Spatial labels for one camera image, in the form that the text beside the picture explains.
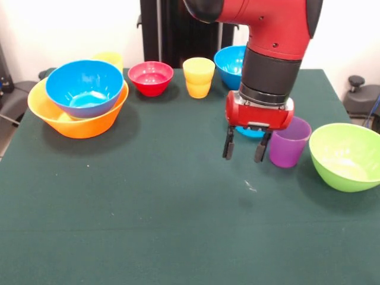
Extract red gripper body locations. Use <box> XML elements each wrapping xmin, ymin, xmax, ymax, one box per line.
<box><xmin>225</xmin><ymin>90</ymin><xmax>295</xmax><ymax>132</ymax></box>

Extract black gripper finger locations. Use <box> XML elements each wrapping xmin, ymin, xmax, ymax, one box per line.
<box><xmin>222</xmin><ymin>126</ymin><xmax>237</xmax><ymax>160</ymax></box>
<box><xmin>254</xmin><ymin>131</ymin><xmax>273</xmax><ymax>163</ymax></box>

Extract small blue ridged bowl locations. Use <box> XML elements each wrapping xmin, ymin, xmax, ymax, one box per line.
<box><xmin>236</xmin><ymin>126</ymin><xmax>265</xmax><ymax>140</ymax></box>

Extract large blue bowl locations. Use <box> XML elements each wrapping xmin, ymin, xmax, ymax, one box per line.
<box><xmin>213</xmin><ymin>45</ymin><xmax>247</xmax><ymax>91</ymax></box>
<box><xmin>45</xmin><ymin>60</ymin><xmax>125</xmax><ymax>119</ymax></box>

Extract yellow cup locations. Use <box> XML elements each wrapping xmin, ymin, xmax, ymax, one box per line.
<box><xmin>182</xmin><ymin>57</ymin><xmax>216</xmax><ymax>99</ymax></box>

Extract large green bowl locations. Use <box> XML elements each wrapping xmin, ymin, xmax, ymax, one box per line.
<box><xmin>308</xmin><ymin>123</ymin><xmax>380</xmax><ymax>193</ymax></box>

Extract large orange bowl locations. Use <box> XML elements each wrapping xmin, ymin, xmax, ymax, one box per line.
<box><xmin>27</xmin><ymin>77</ymin><xmax>129</xmax><ymax>140</ymax></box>

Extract purple cup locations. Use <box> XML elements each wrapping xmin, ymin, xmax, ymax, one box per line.
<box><xmin>268</xmin><ymin>116</ymin><xmax>312</xmax><ymax>169</ymax></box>

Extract dark green tablecloth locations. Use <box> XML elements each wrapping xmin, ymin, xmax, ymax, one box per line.
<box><xmin>0</xmin><ymin>67</ymin><xmax>380</xmax><ymax>285</ymax></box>

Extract small red bowl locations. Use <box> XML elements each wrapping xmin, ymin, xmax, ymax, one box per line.
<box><xmin>128</xmin><ymin>61</ymin><xmax>175</xmax><ymax>97</ymax></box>

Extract black robot column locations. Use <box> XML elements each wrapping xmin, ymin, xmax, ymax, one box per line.
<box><xmin>137</xmin><ymin>0</ymin><xmax>249</xmax><ymax>69</ymax></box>

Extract translucent yellow-green cup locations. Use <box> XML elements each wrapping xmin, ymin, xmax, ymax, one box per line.
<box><xmin>91</xmin><ymin>52</ymin><xmax>124</xmax><ymax>74</ymax></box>

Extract black robot pedestal leg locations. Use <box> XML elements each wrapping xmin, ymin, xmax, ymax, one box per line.
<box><xmin>344</xmin><ymin>75</ymin><xmax>380</xmax><ymax>120</ymax></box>
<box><xmin>0</xmin><ymin>79</ymin><xmax>32</xmax><ymax>125</ymax></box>

